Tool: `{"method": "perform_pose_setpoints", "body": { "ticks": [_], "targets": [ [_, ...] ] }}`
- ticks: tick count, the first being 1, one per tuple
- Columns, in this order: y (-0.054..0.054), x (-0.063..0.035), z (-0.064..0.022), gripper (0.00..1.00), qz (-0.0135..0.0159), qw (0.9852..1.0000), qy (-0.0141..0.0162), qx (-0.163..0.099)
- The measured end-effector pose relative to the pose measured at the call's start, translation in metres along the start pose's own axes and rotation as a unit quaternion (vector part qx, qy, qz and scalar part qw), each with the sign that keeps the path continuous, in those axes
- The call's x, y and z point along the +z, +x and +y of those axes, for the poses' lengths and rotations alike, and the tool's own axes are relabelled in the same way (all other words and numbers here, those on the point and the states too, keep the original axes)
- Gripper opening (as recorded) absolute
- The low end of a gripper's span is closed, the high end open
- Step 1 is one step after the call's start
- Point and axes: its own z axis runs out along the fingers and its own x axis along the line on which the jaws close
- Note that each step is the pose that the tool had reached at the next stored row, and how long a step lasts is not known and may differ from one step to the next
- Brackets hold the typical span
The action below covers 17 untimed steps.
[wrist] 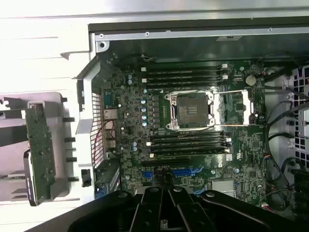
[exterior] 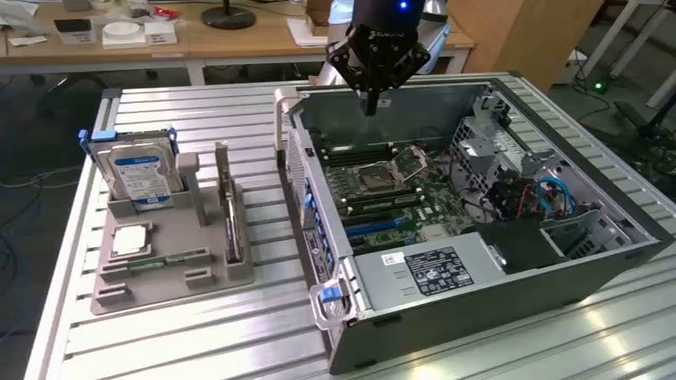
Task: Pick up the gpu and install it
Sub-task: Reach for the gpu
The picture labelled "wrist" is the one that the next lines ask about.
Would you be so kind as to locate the silver chipset heatsink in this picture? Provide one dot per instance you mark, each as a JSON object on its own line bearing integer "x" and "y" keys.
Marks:
{"x": 223, "y": 188}

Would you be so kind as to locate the CPU socket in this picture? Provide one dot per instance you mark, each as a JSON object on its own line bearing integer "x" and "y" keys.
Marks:
{"x": 190, "y": 111}

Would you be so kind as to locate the silver socket cover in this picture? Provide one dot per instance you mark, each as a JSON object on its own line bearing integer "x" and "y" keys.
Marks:
{"x": 219, "y": 106}

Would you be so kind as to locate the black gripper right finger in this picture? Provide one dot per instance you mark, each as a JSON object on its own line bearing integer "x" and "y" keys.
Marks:
{"x": 183, "y": 210}

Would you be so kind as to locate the RAM slot white latches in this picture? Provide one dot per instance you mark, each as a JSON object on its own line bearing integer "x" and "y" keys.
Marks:
{"x": 188, "y": 142}
{"x": 188, "y": 154}
{"x": 183, "y": 67}
{"x": 183, "y": 79}

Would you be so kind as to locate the black intrusion switch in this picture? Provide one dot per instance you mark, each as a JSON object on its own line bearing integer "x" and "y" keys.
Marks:
{"x": 86, "y": 177}

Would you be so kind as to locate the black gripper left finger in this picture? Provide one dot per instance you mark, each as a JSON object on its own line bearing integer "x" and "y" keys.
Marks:
{"x": 149, "y": 210}

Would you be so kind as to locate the blue expansion slot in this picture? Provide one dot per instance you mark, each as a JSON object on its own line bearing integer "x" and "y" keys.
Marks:
{"x": 183, "y": 172}

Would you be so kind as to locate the green motherboard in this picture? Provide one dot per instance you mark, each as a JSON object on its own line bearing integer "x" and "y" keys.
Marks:
{"x": 135, "y": 116}

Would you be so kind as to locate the round coin battery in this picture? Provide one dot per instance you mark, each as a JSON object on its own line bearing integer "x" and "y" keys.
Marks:
{"x": 250, "y": 80}

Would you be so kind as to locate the black expansion slot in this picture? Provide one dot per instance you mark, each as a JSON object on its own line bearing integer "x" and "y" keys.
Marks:
{"x": 166, "y": 161}

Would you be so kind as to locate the grey parts rack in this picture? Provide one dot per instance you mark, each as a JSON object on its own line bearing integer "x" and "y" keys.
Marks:
{"x": 60, "y": 116}

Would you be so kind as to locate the open grey PC case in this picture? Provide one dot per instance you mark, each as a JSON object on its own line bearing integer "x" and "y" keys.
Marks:
{"x": 169, "y": 33}

